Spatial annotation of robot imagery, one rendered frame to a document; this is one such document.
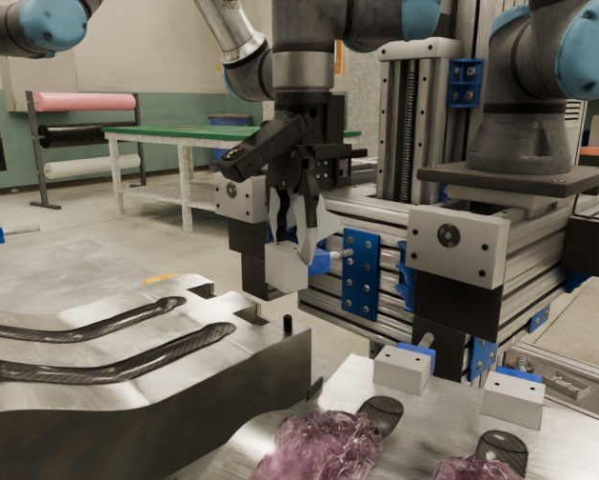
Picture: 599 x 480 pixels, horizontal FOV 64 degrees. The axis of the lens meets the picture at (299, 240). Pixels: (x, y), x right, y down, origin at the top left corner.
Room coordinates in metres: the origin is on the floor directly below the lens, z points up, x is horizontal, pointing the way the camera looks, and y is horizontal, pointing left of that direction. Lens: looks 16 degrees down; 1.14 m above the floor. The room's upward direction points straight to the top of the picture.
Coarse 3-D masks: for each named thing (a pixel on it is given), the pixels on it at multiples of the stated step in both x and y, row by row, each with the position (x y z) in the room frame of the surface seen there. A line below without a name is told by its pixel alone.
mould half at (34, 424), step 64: (0, 320) 0.48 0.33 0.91; (64, 320) 0.53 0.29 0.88; (192, 320) 0.52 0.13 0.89; (0, 384) 0.33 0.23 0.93; (64, 384) 0.36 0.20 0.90; (128, 384) 0.40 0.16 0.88; (192, 384) 0.40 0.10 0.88; (256, 384) 0.45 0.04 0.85; (0, 448) 0.29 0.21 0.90; (64, 448) 0.32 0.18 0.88; (128, 448) 0.35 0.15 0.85; (192, 448) 0.39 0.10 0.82
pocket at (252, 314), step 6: (252, 306) 0.56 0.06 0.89; (258, 306) 0.57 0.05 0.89; (234, 312) 0.54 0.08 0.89; (240, 312) 0.55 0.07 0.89; (246, 312) 0.56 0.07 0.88; (252, 312) 0.56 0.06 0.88; (258, 312) 0.57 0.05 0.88; (246, 318) 0.56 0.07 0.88; (252, 318) 0.56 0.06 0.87; (258, 318) 0.56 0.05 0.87; (264, 318) 0.56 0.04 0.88; (252, 324) 0.56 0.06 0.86; (258, 324) 0.56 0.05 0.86; (264, 324) 0.56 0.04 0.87
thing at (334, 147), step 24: (288, 96) 0.58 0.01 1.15; (312, 96) 0.58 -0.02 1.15; (336, 96) 0.62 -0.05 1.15; (312, 120) 0.60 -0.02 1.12; (336, 120) 0.62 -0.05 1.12; (312, 144) 0.60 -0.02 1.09; (336, 144) 0.61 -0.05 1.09; (288, 168) 0.59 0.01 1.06; (312, 168) 0.58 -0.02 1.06; (336, 168) 0.60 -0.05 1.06
